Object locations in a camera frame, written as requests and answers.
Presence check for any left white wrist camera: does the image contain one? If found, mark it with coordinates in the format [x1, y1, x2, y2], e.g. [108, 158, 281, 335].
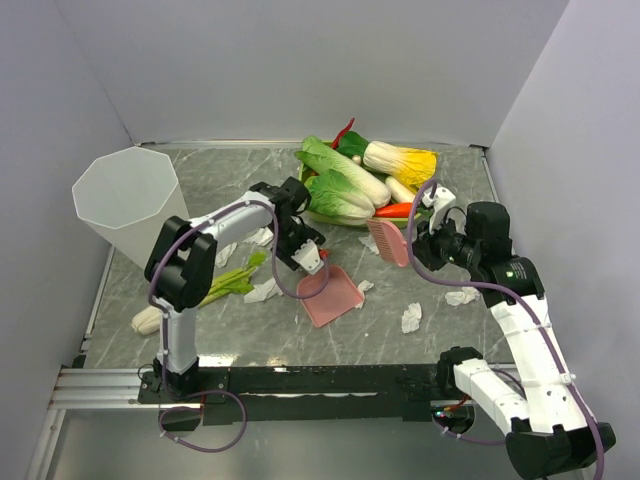
[291, 240, 325, 275]

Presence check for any pink hand brush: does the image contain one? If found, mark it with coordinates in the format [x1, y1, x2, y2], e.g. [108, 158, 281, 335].
[366, 219, 409, 268]

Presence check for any paper scrap behind celery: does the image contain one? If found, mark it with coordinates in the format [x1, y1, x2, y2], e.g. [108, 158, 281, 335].
[243, 227, 274, 247]

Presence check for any orange carrot toy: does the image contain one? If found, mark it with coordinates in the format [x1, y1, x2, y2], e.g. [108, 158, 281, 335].
[375, 202, 412, 219]

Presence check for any yellow leaf napa cabbage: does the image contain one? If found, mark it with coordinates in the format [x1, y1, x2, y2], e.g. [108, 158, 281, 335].
[363, 141, 438, 191]

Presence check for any paper scrap beside dustpan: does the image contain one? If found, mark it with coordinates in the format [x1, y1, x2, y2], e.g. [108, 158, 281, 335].
[356, 280, 374, 309]

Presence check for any paper scrap near tray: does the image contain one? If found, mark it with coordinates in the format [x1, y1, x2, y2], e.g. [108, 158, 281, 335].
[358, 235, 379, 255]

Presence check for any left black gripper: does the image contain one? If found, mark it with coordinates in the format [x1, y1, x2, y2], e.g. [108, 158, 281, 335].
[270, 219, 325, 272]

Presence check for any white daikon radish toy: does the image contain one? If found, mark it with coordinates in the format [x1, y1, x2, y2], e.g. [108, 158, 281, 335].
[385, 176, 415, 204]

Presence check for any purple cable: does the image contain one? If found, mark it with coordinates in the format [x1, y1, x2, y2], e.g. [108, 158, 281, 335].
[405, 179, 607, 480]
[147, 199, 331, 396]

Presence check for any paper scrap left of dustpan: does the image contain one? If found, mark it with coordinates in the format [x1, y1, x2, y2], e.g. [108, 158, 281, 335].
[243, 278, 283, 304]

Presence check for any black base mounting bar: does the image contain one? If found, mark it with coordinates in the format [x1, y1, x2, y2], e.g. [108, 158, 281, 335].
[138, 364, 463, 425]

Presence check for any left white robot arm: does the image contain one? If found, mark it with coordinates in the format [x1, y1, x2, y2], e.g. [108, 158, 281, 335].
[144, 177, 329, 402]

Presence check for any translucent white trash bin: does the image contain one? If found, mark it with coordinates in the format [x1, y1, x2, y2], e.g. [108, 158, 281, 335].
[72, 147, 190, 268]

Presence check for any pink plastic dustpan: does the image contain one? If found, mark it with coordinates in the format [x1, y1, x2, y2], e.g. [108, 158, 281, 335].
[301, 265, 365, 328]

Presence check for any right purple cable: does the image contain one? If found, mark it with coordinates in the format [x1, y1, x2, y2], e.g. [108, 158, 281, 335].
[405, 179, 607, 480]

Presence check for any paper scrap front centre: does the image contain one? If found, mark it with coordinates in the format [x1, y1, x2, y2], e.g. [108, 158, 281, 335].
[401, 303, 422, 334]

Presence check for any long green romaine lettuce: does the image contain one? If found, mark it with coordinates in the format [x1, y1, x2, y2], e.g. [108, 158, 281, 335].
[295, 135, 391, 208]

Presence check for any celery stalk toy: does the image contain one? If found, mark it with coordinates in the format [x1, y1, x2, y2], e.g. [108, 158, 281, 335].
[131, 250, 267, 336]

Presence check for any front green lettuce head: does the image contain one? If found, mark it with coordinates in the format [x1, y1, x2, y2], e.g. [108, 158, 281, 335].
[304, 170, 375, 224]

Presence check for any green plastic tray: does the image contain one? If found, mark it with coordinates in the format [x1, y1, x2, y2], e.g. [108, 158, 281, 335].
[295, 132, 438, 225]

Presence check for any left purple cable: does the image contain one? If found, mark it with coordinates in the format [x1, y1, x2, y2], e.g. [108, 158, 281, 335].
[147, 199, 331, 396]

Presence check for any red chili pepper toy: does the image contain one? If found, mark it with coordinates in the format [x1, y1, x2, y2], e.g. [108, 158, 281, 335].
[331, 117, 355, 149]

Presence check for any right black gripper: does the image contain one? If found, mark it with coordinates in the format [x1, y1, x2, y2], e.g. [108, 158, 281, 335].
[407, 211, 481, 271]

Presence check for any dark green leafy vegetable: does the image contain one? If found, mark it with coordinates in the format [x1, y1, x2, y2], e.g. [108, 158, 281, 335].
[335, 131, 370, 159]

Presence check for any aluminium frame rail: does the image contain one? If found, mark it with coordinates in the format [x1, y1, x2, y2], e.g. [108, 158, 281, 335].
[25, 362, 601, 480]

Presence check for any paper scrap right side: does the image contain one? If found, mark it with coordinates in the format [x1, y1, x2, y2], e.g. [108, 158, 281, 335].
[445, 287, 481, 307]

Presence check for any paper scrap above celery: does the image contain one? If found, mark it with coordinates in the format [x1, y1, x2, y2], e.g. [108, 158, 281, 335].
[215, 242, 237, 268]

